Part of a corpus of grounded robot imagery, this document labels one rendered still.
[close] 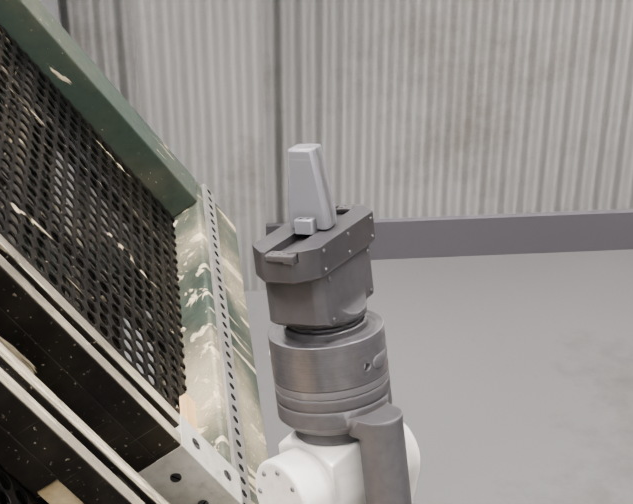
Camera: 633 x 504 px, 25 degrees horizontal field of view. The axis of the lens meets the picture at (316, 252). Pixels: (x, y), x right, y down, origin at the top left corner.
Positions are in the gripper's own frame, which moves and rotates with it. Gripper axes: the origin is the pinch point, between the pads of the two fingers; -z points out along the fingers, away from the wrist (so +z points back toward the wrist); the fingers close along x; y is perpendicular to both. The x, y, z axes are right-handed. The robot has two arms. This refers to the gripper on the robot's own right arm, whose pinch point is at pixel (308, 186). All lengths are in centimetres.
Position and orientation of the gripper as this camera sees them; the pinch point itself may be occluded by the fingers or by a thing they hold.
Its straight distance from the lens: 106.4
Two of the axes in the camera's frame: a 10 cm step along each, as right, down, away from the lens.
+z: 1.1, 9.5, 2.9
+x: -4.5, 3.1, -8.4
